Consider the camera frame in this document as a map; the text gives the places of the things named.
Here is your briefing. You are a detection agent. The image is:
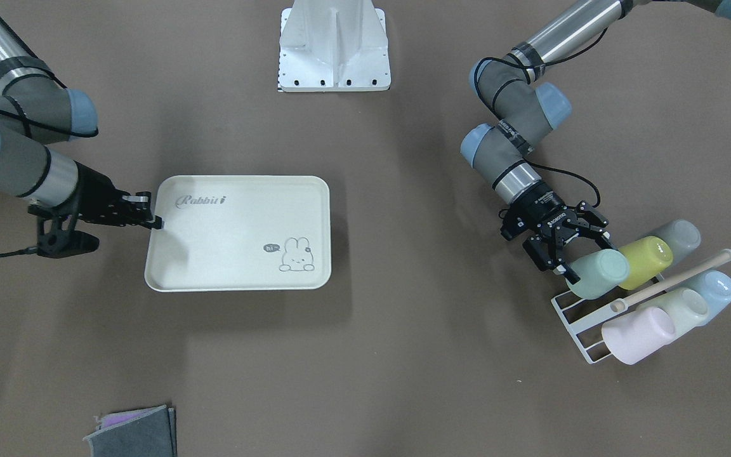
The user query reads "cream rabbit tray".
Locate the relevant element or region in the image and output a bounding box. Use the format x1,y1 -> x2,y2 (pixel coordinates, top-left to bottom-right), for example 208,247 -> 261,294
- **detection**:
144,175 -> 333,293

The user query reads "light blue cup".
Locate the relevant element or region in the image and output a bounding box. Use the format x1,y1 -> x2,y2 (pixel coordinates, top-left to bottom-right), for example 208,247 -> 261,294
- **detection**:
685,270 -> 731,325

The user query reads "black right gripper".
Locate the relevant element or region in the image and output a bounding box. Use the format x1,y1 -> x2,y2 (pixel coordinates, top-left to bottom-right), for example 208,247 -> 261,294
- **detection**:
76,163 -> 163,230

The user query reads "pink cup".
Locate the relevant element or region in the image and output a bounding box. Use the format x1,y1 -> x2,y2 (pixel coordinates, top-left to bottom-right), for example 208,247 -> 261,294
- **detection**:
602,307 -> 676,365

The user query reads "grey-blue cup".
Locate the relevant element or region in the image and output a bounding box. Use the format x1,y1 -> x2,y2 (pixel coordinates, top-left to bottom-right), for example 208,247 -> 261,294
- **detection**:
646,219 -> 702,266

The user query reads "grey folded cloth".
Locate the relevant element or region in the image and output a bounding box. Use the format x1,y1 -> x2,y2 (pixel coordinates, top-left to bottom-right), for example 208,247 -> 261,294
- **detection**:
83,404 -> 178,456

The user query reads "white wire cup rack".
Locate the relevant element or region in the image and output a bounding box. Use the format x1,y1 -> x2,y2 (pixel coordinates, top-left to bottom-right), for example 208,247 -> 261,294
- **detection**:
551,248 -> 731,364

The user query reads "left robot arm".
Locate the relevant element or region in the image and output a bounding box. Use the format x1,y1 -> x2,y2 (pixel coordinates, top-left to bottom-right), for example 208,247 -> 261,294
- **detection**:
459,1 -> 640,284

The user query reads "yellow cup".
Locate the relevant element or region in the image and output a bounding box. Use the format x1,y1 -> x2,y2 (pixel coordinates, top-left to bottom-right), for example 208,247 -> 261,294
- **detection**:
619,236 -> 674,290

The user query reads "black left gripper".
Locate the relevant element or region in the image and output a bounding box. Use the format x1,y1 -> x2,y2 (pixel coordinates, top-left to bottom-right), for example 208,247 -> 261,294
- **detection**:
500,183 -> 617,284

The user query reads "cream white cup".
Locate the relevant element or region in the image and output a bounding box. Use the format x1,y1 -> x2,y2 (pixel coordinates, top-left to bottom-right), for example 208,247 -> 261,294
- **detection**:
637,287 -> 710,339

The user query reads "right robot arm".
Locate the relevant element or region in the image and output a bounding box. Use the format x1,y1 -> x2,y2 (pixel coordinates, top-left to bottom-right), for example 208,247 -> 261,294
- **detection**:
0,17 -> 162,229

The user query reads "green cup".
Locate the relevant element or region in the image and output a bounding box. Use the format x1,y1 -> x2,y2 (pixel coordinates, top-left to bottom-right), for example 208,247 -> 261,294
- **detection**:
566,249 -> 630,299

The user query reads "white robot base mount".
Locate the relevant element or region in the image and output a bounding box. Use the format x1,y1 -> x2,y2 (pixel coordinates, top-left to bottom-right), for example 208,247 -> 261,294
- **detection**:
277,1 -> 392,93

